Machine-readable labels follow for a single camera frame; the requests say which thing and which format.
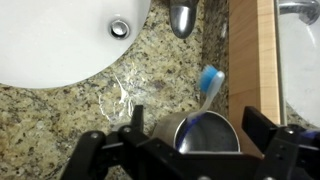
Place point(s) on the wood framed mirror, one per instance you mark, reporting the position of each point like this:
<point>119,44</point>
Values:
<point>274,62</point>

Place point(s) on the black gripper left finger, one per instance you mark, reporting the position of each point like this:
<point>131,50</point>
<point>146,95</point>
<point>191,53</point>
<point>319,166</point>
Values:
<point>141,157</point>

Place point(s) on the blue white toothbrush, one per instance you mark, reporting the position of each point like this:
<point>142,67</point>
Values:
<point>210,82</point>

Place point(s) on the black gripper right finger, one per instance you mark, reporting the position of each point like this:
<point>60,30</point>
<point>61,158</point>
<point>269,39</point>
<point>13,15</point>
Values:
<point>290,152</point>

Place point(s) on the silver metal cup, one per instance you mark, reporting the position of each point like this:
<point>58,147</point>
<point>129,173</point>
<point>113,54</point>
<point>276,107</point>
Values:
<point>211,134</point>

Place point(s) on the white oval sink basin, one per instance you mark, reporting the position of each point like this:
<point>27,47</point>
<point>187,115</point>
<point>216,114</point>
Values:
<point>54,43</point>

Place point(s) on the chrome sink faucet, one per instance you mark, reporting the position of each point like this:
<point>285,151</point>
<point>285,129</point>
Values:
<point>182,15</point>

